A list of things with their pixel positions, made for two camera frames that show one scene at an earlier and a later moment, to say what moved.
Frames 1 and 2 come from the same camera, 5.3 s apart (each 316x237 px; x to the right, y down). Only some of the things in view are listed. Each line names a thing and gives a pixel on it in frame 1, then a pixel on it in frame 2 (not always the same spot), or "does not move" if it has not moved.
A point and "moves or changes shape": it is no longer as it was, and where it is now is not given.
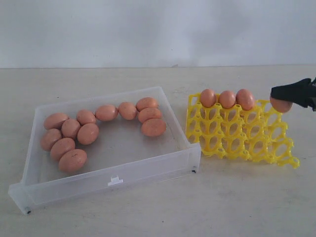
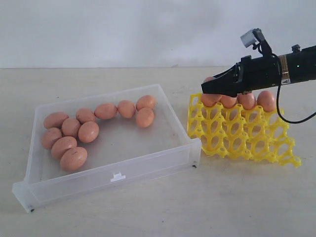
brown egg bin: x=128 y=110 does not move
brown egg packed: x=147 y=113 moves or changes shape
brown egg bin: x=55 y=121 does not move
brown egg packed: x=281 y=106 → x=266 y=99
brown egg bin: x=106 y=112 does not move
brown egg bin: x=49 y=138 does not move
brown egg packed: x=153 y=127 → x=209 y=79
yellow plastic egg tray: x=260 y=134 does not move
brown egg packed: x=244 y=98 does not move
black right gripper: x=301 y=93 → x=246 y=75
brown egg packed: x=227 y=99 does not move
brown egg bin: x=60 y=146 does not move
